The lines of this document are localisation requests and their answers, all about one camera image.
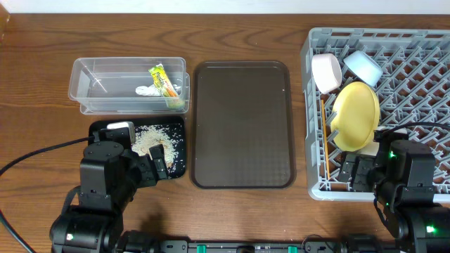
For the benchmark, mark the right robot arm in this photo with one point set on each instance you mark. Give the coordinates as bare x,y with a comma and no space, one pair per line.
400,177

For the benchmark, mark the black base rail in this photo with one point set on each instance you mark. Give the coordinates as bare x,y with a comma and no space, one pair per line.
246,247

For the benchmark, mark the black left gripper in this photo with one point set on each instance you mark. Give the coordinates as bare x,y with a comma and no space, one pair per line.
148,169

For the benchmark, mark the light blue bowl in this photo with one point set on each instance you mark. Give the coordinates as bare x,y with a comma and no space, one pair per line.
364,67

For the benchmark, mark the yellow plate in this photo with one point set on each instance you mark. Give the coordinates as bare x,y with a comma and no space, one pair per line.
357,111

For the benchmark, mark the grey dishwasher rack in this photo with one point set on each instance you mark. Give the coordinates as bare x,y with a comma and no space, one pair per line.
414,87

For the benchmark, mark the green snack wrapper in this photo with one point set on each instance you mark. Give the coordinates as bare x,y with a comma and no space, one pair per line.
160,78

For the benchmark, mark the white green cup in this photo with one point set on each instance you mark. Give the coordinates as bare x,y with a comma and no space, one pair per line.
372,148

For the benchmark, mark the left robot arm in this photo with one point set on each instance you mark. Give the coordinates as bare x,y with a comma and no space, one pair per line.
92,216

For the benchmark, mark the dark brown tray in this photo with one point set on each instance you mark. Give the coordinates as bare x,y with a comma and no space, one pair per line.
242,134

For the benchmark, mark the black food waste tray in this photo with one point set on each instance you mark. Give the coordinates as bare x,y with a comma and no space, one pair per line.
103,165

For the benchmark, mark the crumpled white tissue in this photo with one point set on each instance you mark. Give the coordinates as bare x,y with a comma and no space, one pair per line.
153,91

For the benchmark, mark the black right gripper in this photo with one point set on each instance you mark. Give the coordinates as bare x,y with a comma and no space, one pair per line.
361,170

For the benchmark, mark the pink bowl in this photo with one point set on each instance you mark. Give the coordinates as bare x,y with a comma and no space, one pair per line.
326,72

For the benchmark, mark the clear plastic bin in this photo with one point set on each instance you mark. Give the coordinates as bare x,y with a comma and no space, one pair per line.
106,85

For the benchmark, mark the wooden chopstick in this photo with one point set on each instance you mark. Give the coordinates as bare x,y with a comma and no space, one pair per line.
325,139

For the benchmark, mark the rice and nut scraps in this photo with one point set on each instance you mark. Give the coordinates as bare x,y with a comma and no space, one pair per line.
173,140

